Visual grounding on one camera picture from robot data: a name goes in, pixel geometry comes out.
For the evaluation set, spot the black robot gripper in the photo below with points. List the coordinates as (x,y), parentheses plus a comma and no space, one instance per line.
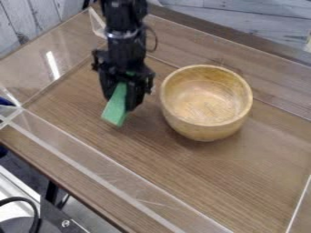
(121,57)

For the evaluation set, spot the green rectangular block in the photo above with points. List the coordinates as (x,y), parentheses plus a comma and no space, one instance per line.
(114,112)

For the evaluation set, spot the brown wooden bowl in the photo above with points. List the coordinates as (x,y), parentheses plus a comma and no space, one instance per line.
(205,102)

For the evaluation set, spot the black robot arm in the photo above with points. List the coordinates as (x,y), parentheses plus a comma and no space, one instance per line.
(124,15)

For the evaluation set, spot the blue object at left edge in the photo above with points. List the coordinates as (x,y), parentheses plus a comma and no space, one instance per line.
(4,102)

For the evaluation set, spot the black table leg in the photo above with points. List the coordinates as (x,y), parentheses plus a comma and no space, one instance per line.
(52,192)

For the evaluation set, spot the clear acrylic corner bracket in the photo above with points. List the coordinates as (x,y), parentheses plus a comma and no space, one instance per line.
(96,23)

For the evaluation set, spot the grey metal base plate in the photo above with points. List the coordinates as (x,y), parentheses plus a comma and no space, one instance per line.
(54,221)

